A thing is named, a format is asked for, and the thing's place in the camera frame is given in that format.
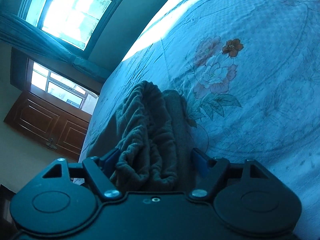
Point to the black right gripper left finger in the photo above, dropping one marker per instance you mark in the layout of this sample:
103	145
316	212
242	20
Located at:
58	183

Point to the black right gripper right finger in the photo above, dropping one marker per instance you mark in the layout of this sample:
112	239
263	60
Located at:
217	173

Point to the dark green pants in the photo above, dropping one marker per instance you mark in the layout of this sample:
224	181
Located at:
149	128

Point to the large bedroom window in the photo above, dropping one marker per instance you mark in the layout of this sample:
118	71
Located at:
76	24

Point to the brown wooden door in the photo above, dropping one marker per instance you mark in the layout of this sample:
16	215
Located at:
48	125

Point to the far room window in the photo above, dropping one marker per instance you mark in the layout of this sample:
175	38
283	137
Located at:
63	88

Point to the floral light blue bed sheet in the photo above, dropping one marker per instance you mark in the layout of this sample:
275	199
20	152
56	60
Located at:
249	72

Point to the teal curtain left of window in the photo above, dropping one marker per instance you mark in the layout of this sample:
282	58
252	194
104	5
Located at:
29	39

